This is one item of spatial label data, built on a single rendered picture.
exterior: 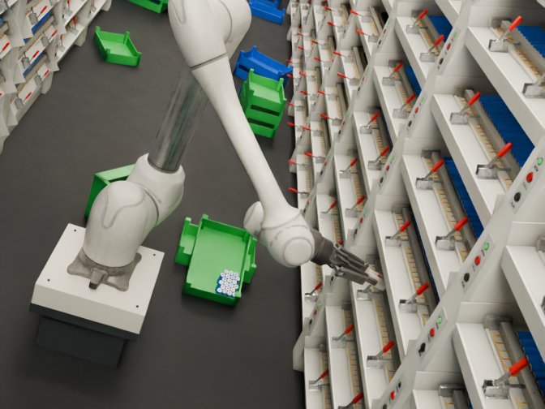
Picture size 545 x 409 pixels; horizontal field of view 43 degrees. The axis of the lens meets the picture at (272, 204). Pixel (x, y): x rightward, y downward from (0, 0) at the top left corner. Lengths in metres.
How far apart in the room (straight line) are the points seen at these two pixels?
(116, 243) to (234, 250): 0.79
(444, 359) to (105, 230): 0.98
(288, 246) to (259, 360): 0.86
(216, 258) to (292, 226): 1.02
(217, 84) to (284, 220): 0.37
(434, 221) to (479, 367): 0.48
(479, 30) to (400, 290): 0.67
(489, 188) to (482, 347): 0.33
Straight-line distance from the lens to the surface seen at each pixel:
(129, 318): 2.02
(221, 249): 2.66
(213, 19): 1.75
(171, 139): 2.02
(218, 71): 1.73
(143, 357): 2.27
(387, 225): 1.99
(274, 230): 1.65
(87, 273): 2.06
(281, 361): 2.45
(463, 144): 1.65
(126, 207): 1.94
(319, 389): 2.24
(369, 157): 2.34
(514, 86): 1.51
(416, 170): 1.90
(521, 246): 1.32
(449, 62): 1.89
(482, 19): 1.87
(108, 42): 4.34
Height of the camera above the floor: 1.61
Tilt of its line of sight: 30 degrees down
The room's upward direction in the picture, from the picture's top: 23 degrees clockwise
